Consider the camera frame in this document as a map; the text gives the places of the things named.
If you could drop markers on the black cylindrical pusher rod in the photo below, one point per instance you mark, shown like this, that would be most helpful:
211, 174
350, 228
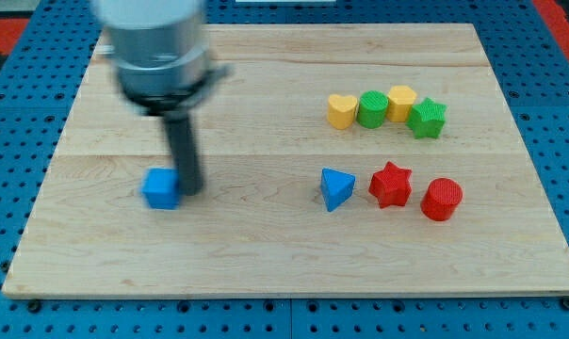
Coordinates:
181, 139

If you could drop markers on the blue cube block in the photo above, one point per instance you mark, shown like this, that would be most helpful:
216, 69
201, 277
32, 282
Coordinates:
159, 188

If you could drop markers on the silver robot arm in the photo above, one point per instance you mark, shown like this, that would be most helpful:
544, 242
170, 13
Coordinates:
163, 63

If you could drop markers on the blue triangle block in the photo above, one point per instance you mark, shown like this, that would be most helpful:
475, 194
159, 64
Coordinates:
336, 187

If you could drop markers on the wooden board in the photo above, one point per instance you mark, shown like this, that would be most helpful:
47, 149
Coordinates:
260, 228

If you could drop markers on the yellow heart block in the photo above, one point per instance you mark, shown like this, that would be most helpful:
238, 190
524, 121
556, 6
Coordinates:
341, 110

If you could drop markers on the green cylinder block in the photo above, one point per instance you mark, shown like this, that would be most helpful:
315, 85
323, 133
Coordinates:
371, 109

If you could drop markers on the red star block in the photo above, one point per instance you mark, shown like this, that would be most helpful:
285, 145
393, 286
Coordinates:
391, 186

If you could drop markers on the yellow hexagon block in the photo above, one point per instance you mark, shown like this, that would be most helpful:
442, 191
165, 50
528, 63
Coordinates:
401, 99

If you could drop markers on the green star block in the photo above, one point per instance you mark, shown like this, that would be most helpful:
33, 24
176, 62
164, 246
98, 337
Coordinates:
427, 119

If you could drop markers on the red cylinder block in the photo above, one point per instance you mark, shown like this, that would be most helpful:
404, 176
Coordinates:
441, 199

